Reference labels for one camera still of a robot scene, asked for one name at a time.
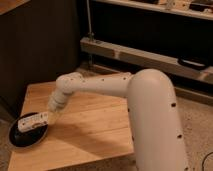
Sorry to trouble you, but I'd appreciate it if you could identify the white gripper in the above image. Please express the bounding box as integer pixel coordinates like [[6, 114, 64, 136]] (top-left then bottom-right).
[[48, 98, 66, 125]]

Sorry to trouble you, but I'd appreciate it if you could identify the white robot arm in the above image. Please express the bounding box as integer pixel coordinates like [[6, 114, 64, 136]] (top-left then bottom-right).
[[48, 69, 190, 171]]

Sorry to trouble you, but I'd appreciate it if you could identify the black ceramic bowl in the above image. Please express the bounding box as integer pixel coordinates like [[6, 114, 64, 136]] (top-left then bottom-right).
[[8, 115, 48, 148]]

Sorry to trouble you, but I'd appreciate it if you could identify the dark wooden cabinet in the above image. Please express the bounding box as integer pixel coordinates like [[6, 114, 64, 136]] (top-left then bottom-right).
[[0, 0, 80, 117]]

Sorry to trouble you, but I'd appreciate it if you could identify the metal pole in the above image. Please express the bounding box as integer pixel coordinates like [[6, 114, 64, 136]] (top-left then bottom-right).
[[86, 0, 94, 41]]

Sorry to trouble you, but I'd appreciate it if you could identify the white baseboard beam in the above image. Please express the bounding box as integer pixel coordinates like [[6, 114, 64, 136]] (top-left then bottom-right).
[[80, 37, 213, 85]]

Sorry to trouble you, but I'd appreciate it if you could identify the black device on beam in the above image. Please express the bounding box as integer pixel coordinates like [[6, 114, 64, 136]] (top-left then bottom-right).
[[177, 58, 209, 71]]

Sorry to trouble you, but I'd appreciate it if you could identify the wooden shelf top right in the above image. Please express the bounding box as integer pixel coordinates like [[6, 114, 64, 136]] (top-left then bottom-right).
[[94, 0, 213, 21]]

